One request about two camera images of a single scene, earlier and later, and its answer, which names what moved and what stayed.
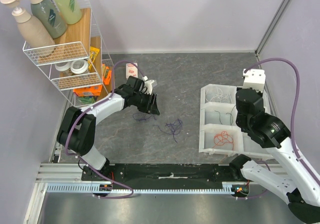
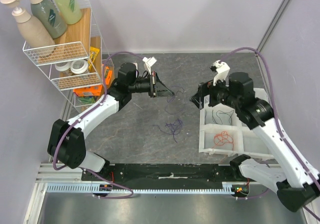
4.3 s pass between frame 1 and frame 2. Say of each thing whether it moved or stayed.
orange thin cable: stayed
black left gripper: moved
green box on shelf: stayed
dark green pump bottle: stayed
